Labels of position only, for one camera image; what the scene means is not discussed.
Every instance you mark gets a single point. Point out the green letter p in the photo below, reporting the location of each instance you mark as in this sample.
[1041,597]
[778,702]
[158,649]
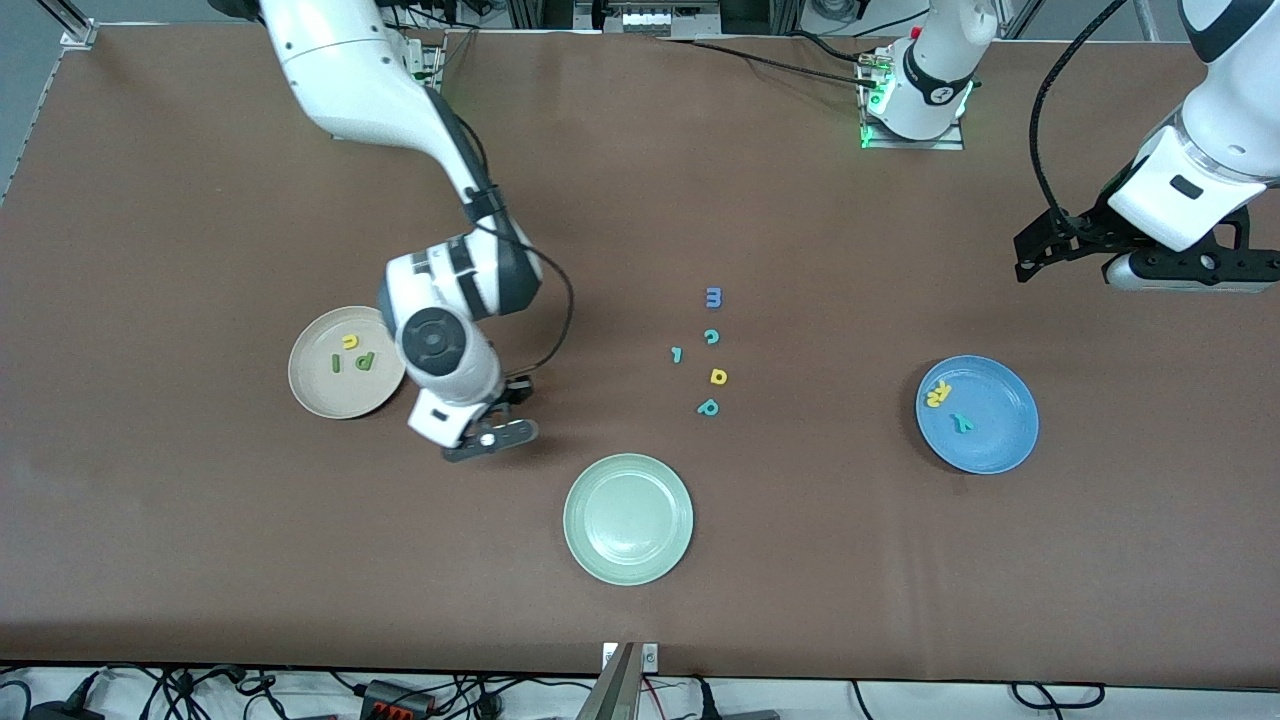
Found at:
[365,361]

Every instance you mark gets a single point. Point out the yellow letter k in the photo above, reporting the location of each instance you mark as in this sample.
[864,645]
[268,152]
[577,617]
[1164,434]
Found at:
[944,388]

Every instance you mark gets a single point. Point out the teal letter y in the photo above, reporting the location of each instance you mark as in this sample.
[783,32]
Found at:
[962,422]

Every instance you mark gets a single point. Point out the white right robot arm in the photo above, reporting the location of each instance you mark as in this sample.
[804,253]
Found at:
[350,70]

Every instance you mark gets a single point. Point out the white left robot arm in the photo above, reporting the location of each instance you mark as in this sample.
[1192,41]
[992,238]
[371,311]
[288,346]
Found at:
[930,50]

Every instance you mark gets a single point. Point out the beige brown plate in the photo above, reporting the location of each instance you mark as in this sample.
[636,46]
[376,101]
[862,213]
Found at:
[335,395]

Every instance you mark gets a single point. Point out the pale green plate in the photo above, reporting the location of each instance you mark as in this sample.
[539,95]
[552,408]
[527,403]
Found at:
[628,519]

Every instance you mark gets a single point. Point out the blue plate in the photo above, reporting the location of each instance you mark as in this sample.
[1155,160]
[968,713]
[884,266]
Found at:
[995,440]

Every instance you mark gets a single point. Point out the teal letter p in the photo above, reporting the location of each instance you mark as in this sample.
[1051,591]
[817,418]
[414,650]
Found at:
[708,407]

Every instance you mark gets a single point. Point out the black red power strip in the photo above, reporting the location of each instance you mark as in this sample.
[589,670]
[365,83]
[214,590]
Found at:
[395,700]

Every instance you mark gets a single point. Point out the black plug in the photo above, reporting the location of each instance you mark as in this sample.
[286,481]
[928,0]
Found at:
[703,700]

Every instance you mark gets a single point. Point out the silver metal device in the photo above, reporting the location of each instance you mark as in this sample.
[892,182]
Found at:
[650,20]

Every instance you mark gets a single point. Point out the black power adapter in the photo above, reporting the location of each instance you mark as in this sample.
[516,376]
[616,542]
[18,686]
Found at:
[60,712]

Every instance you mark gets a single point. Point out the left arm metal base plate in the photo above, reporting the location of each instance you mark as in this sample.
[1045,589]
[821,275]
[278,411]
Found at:
[910,144]

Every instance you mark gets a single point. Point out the small white bracket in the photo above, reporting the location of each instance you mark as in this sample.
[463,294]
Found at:
[650,656]

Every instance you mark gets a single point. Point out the grey metal post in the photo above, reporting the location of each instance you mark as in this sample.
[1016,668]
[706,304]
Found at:
[615,690]

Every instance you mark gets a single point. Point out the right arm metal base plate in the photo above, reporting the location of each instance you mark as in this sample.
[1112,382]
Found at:
[438,60]

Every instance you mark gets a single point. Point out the aluminium frame post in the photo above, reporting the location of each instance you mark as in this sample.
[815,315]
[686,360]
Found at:
[80,35]

